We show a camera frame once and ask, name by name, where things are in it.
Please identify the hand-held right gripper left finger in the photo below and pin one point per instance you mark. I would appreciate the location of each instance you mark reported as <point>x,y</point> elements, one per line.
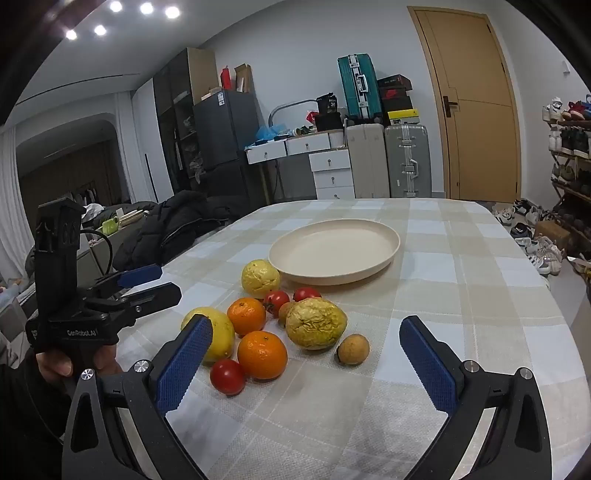
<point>184,364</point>

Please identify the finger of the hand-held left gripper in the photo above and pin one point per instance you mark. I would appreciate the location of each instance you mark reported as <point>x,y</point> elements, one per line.
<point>157,295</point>
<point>138,274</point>

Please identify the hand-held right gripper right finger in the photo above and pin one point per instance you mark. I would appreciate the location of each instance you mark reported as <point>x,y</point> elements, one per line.
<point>427,364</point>

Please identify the round red tomato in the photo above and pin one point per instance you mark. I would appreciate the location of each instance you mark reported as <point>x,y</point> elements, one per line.
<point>227,377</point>
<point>278,301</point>

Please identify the smooth yellow fruit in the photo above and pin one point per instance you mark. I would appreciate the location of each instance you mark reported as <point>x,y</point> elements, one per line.
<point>221,337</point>

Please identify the brown longan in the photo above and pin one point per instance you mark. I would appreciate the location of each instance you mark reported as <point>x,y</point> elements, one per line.
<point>354,349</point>
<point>284,314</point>

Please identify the orange mandarin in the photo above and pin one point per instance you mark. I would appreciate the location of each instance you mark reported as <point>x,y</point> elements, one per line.
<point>246,315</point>
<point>262,355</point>

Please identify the small wrinkled yellow fruit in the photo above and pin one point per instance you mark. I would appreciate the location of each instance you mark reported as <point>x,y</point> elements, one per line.
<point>261,277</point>

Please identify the large wrinkled yellow fruit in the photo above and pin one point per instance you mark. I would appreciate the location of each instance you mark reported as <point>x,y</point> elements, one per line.
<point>316,325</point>

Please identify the oval red tomato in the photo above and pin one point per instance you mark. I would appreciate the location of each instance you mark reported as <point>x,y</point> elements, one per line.
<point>306,293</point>

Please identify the cream round plate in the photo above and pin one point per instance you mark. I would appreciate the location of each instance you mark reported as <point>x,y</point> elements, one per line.
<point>332,251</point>

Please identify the person's left forearm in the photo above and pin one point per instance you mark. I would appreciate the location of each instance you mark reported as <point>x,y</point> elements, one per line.
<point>27,415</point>

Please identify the person's left hand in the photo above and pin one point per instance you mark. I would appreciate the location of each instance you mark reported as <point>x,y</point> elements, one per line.
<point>55,367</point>

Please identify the green mug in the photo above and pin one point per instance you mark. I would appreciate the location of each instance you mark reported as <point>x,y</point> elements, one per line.
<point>110,226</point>

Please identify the black puffer jacket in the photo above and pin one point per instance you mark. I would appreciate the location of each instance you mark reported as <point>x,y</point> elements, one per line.
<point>171,226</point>

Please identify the white curtain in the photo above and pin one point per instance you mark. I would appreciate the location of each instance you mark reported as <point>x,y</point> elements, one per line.
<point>14,207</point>

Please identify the beige checkered tablecloth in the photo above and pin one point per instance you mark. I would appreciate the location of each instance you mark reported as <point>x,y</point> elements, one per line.
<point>438,277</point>

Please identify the pile of white sneakers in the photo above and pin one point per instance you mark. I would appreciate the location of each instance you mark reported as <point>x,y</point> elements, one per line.
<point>535,244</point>

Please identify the tall dark glass cabinet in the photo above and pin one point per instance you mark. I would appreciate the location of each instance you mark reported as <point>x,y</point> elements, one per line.
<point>173,115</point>

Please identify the dark grey refrigerator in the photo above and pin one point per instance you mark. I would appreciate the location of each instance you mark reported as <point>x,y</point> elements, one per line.
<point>226,129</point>

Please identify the brown cardboard carton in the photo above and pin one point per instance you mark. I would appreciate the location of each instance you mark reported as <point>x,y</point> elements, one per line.
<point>554,233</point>

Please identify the blue plastic bag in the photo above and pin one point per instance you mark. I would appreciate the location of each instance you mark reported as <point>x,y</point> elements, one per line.
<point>270,134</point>

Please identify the silver suitcase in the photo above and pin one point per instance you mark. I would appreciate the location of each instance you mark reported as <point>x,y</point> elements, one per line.
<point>406,161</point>

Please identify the beige suitcase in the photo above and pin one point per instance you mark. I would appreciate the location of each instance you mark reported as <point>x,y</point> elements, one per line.
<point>367,161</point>

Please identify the white desk with drawers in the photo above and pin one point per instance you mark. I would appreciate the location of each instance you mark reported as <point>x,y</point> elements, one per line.
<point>330,161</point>

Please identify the grey curved metal hoop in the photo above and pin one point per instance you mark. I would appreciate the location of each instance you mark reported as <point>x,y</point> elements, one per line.
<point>281,107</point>

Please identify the open cardboard box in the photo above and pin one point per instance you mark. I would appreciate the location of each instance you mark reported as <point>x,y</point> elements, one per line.
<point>243,78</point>

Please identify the round ceiling spotlight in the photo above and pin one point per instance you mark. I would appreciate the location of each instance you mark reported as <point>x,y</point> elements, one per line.
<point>71,34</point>
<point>146,8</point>
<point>99,30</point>
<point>115,6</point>
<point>172,12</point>

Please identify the wooden shoe rack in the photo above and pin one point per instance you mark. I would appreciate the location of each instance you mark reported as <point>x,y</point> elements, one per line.
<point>568,184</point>

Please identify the wooden door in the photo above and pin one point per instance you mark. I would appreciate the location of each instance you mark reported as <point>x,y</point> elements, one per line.
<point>475,138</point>

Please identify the red plastic bag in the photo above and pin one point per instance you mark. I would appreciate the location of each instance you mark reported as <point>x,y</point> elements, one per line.
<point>312,114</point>

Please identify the black storage box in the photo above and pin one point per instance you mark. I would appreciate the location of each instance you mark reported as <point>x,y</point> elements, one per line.
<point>328,122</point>

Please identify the yellow and black shoe box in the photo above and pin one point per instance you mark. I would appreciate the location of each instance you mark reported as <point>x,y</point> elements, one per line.
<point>402,117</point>

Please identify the black labelled pouch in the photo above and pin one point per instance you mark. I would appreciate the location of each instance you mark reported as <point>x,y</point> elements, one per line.
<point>328,104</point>

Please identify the black red-logo shoe box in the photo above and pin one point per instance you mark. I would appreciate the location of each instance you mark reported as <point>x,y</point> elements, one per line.
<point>395,100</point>

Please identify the teal suitcase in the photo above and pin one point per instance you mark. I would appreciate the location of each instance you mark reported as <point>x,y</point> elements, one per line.
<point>358,87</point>

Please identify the row of colourful shoes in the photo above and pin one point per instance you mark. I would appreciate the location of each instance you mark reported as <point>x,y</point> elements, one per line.
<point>568,110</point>

